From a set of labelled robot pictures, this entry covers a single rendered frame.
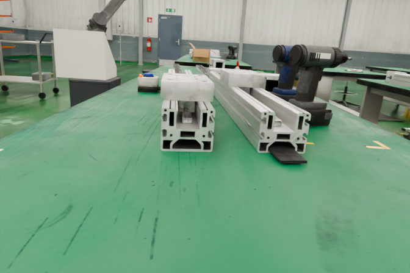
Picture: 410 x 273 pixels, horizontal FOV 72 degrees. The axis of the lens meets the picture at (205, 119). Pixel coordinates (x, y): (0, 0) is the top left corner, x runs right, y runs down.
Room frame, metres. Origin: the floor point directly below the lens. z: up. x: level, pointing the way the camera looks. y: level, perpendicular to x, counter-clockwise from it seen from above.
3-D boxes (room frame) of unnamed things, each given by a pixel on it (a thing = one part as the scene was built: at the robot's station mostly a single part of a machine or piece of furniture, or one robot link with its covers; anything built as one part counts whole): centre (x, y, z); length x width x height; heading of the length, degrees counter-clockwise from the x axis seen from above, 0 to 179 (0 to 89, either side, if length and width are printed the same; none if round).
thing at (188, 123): (0.90, 0.08, 0.82); 0.80 x 0.10 x 0.09; 7
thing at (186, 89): (0.65, 0.05, 0.87); 0.16 x 0.11 x 0.07; 7
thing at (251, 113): (0.93, -0.11, 0.82); 0.80 x 0.10 x 0.09; 7
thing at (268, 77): (1.24, -0.27, 0.83); 0.11 x 0.10 x 0.10; 87
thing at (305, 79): (0.80, -0.32, 0.89); 0.20 x 0.08 x 0.22; 111
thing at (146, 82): (1.16, 0.24, 0.81); 0.10 x 0.08 x 0.06; 97
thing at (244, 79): (0.93, -0.11, 0.87); 0.16 x 0.11 x 0.07; 7
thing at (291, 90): (1.02, -0.32, 0.89); 0.20 x 0.08 x 0.22; 111
